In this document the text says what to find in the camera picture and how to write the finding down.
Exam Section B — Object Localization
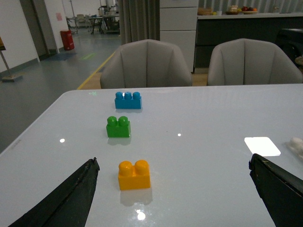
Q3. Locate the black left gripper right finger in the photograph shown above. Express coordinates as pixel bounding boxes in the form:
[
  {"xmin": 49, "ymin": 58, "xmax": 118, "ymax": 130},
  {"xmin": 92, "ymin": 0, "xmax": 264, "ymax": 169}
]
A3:
[{"xmin": 249, "ymin": 154, "xmax": 303, "ymax": 227}]

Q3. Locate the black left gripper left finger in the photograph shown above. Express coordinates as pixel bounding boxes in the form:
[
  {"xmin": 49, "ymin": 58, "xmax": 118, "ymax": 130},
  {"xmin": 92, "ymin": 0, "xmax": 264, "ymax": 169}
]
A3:
[{"xmin": 10, "ymin": 158, "xmax": 100, "ymax": 227}]

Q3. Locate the yellow toy block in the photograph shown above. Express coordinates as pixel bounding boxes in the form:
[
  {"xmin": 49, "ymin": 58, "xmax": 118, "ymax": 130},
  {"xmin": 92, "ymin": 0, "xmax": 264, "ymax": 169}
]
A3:
[{"xmin": 118, "ymin": 159, "xmax": 151, "ymax": 191}]

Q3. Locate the green toy block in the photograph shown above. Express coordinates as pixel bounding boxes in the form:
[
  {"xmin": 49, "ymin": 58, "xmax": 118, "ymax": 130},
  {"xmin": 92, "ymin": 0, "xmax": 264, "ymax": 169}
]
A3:
[{"xmin": 106, "ymin": 116, "xmax": 131, "ymax": 138}]

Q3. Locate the blue toy block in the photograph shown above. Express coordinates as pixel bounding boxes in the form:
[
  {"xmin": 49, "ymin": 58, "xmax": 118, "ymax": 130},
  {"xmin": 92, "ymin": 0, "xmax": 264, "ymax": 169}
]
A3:
[{"xmin": 115, "ymin": 92, "xmax": 142, "ymax": 109}]

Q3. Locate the right beige chair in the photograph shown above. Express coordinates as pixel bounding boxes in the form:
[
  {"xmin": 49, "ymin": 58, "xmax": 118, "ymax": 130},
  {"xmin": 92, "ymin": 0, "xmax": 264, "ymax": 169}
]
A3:
[{"xmin": 207, "ymin": 38, "xmax": 303, "ymax": 86}]

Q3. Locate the beige chair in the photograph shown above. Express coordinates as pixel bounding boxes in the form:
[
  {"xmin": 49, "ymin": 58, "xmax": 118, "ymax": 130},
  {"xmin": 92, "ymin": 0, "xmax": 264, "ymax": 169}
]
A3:
[
  {"xmin": 100, "ymin": 39, "xmax": 192, "ymax": 89},
  {"xmin": 207, "ymin": 38, "xmax": 303, "ymax": 86}
]

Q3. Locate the sign stand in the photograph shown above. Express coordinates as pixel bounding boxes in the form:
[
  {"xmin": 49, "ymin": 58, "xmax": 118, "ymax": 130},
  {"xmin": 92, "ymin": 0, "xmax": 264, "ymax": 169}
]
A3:
[{"xmin": 0, "ymin": 36, "xmax": 24, "ymax": 83}]

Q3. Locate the dark appliance at right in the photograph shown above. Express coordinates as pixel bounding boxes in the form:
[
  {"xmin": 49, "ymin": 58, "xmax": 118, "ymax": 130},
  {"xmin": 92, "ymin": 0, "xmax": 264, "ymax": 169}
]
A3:
[{"xmin": 275, "ymin": 28, "xmax": 303, "ymax": 68}]

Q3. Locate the left beige chair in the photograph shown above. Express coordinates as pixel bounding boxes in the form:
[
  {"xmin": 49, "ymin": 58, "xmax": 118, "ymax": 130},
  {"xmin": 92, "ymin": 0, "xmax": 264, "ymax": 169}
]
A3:
[{"xmin": 100, "ymin": 39, "xmax": 192, "ymax": 89}]

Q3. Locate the dark counter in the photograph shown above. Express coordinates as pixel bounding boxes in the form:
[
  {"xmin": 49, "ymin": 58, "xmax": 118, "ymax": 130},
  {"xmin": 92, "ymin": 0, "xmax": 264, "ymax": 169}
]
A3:
[{"xmin": 194, "ymin": 13, "xmax": 303, "ymax": 68}]

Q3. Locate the fruit bowl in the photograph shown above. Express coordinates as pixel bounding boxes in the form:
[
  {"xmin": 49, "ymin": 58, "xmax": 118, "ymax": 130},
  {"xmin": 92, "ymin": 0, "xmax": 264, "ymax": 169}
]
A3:
[{"xmin": 241, "ymin": 6, "xmax": 258, "ymax": 14}]

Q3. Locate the grey curtain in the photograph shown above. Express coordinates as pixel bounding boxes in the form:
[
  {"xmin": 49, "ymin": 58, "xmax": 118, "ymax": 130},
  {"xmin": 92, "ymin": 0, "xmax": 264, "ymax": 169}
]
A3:
[{"xmin": 118, "ymin": 0, "xmax": 160, "ymax": 45}]

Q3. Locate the white cabinet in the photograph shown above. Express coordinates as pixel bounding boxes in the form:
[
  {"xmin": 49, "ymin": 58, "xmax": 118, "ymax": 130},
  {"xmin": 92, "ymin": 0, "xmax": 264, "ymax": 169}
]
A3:
[{"xmin": 160, "ymin": 0, "xmax": 198, "ymax": 72}]

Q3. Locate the white studded base plate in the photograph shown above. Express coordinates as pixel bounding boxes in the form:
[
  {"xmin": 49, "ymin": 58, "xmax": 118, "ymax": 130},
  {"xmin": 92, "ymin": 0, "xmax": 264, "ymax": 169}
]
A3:
[{"xmin": 286, "ymin": 137, "xmax": 303, "ymax": 160}]

